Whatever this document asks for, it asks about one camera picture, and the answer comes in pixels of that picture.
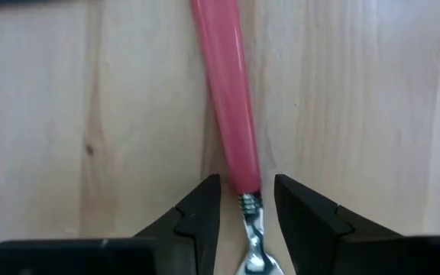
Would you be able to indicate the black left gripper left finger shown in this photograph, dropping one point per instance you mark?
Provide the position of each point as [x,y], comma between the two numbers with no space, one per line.
[199,237]

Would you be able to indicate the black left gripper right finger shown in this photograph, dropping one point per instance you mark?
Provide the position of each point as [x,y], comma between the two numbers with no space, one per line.
[319,240]

